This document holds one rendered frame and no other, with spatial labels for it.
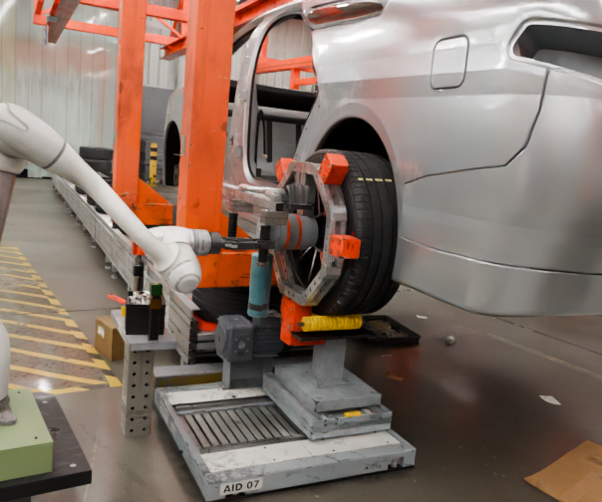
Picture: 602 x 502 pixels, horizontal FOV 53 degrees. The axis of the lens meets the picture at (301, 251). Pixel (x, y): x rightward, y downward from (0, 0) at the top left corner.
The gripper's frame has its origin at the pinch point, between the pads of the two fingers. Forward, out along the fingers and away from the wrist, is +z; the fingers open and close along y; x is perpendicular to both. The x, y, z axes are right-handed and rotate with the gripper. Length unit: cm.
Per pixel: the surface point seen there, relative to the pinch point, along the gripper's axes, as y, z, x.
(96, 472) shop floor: -8, -52, -83
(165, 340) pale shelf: -12.7, -29.4, -37.9
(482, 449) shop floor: 18, 99, -83
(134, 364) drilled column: -33, -36, -54
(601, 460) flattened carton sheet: 42, 142, -82
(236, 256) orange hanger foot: -61, 13, -16
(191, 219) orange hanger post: -61, -9, 0
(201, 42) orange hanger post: -61, -10, 74
